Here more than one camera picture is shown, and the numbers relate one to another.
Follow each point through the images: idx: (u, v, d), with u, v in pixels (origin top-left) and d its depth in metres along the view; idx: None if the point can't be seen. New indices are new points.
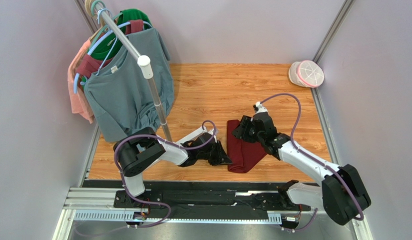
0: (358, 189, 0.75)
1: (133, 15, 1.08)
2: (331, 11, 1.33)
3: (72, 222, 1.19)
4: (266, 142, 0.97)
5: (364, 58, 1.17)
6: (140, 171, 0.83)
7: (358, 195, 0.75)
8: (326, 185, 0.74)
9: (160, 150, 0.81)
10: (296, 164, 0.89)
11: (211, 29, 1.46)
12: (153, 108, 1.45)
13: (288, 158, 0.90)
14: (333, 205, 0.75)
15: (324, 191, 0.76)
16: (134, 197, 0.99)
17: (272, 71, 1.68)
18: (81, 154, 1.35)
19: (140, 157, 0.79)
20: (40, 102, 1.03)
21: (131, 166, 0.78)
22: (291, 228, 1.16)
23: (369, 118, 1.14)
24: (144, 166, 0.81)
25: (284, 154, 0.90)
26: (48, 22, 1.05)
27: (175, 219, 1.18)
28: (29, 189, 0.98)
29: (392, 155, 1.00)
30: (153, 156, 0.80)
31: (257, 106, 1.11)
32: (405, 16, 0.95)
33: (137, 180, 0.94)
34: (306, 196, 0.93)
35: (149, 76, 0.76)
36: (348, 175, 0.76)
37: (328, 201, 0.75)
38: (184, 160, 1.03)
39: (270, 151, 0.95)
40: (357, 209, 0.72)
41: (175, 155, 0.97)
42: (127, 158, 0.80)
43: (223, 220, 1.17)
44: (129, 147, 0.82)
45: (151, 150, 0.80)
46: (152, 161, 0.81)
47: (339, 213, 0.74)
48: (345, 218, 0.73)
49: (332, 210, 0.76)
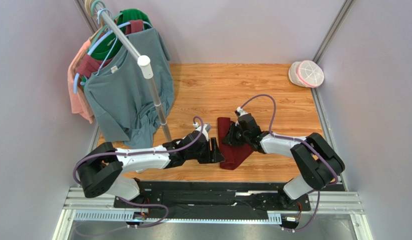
0: (326, 152, 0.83)
1: (133, 15, 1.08)
2: (331, 11, 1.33)
3: (72, 222, 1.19)
4: (251, 140, 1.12)
5: (364, 58, 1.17)
6: (105, 190, 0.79)
7: (328, 157, 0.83)
8: (295, 152, 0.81)
9: (116, 169, 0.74)
10: (278, 150, 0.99)
11: (211, 30, 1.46)
12: (153, 108, 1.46)
13: (272, 147, 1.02)
14: (308, 171, 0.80)
15: (297, 160, 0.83)
16: (128, 200, 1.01)
17: (272, 71, 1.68)
18: (81, 154, 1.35)
19: (94, 180, 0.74)
20: (41, 102, 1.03)
21: (90, 189, 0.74)
22: (291, 228, 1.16)
23: (369, 118, 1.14)
24: (103, 186, 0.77)
25: (266, 144, 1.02)
26: (48, 22, 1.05)
27: (175, 219, 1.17)
28: (29, 190, 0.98)
29: (392, 155, 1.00)
30: (110, 176, 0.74)
31: (238, 111, 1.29)
32: (405, 16, 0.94)
33: (126, 186, 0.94)
34: (296, 184, 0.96)
35: (149, 76, 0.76)
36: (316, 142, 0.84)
37: (302, 166, 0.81)
38: (166, 164, 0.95)
39: (256, 148, 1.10)
40: (330, 170, 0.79)
41: (153, 162, 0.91)
42: (87, 178, 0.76)
43: (223, 220, 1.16)
44: (87, 167, 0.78)
45: (106, 170, 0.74)
46: (111, 179, 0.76)
47: (312, 175, 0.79)
48: (321, 182, 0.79)
49: (308, 177, 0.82)
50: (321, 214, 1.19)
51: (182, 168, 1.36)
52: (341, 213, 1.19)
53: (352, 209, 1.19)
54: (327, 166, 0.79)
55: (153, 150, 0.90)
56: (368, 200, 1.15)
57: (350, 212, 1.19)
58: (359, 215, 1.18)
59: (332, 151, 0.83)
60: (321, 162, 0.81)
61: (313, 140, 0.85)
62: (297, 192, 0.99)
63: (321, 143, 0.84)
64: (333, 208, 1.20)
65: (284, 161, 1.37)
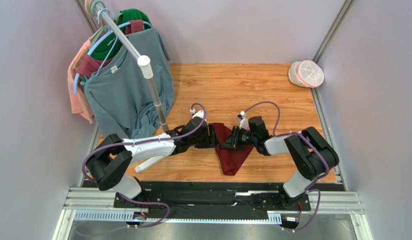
0: (319, 143, 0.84)
1: (133, 15, 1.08)
2: (332, 11, 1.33)
3: (72, 222, 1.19)
4: (258, 142, 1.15)
5: (364, 58, 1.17)
6: (117, 181, 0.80)
7: (321, 147, 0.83)
8: (287, 141, 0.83)
9: (127, 158, 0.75)
10: (280, 147, 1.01)
11: (211, 30, 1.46)
12: (153, 108, 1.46)
13: (272, 145, 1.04)
14: (299, 159, 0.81)
15: (289, 149, 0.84)
16: (130, 199, 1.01)
17: (272, 71, 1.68)
18: (81, 154, 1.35)
19: (107, 171, 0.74)
20: (41, 103, 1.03)
21: (103, 181, 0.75)
22: (291, 228, 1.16)
23: (369, 118, 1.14)
24: (117, 177, 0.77)
25: (270, 144, 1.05)
26: (48, 22, 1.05)
27: (174, 219, 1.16)
28: (29, 189, 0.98)
29: (392, 155, 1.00)
30: (122, 166, 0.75)
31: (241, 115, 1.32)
32: (405, 16, 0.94)
33: (128, 182, 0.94)
34: (294, 177, 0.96)
35: (149, 76, 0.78)
36: (309, 134, 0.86)
37: (294, 155, 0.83)
38: (172, 149, 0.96)
39: (262, 150, 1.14)
40: (321, 160, 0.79)
41: (160, 149, 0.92)
42: (98, 172, 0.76)
43: (223, 220, 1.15)
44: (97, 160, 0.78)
45: (117, 160, 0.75)
46: (123, 169, 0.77)
47: (304, 163, 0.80)
48: (312, 170, 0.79)
49: (301, 166, 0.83)
50: (321, 214, 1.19)
51: (181, 167, 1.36)
52: (342, 213, 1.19)
53: (352, 209, 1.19)
54: (318, 154, 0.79)
55: (158, 137, 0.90)
56: (367, 200, 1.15)
57: (350, 212, 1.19)
58: (359, 215, 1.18)
59: (325, 142, 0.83)
60: (313, 153, 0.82)
61: (307, 133, 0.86)
62: (295, 189, 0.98)
63: (314, 135, 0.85)
64: (333, 208, 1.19)
65: (284, 161, 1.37)
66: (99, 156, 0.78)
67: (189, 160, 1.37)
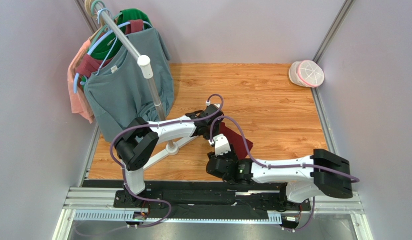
0: (335, 162, 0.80)
1: (133, 15, 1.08)
2: (332, 11, 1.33)
3: (72, 222, 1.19)
4: (237, 179, 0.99)
5: (364, 58, 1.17)
6: (145, 162, 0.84)
7: (338, 165, 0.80)
8: (322, 184, 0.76)
9: (154, 138, 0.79)
10: (277, 178, 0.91)
11: (211, 30, 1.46)
12: (153, 108, 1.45)
13: (268, 178, 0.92)
14: (336, 192, 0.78)
15: (323, 188, 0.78)
16: (136, 195, 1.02)
17: (272, 71, 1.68)
18: (81, 154, 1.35)
19: (136, 152, 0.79)
20: (41, 103, 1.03)
21: (133, 161, 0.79)
22: (291, 228, 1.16)
23: (369, 119, 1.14)
24: (145, 157, 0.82)
25: (260, 178, 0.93)
26: (48, 21, 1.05)
27: (175, 219, 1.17)
28: (29, 190, 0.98)
29: (392, 156, 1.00)
30: (150, 146, 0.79)
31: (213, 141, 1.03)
32: (405, 16, 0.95)
33: (138, 177, 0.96)
34: (306, 193, 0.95)
35: (149, 76, 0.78)
36: (324, 158, 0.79)
37: (329, 191, 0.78)
38: (193, 131, 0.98)
39: (246, 183, 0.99)
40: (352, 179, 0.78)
41: (181, 130, 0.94)
42: (128, 153, 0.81)
43: (223, 220, 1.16)
44: (125, 142, 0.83)
45: (145, 141, 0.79)
46: (150, 150, 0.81)
47: (340, 192, 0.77)
48: (350, 193, 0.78)
49: (334, 194, 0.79)
50: (321, 214, 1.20)
51: (181, 167, 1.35)
52: (341, 213, 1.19)
53: (352, 209, 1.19)
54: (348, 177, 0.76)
55: (179, 119, 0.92)
56: (368, 200, 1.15)
57: (350, 212, 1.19)
58: (359, 215, 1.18)
59: (339, 158, 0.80)
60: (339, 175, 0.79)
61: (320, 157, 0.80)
62: (302, 197, 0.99)
63: (328, 155, 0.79)
64: (333, 208, 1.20)
65: None
66: (127, 138, 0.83)
67: (189, 160, 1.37)
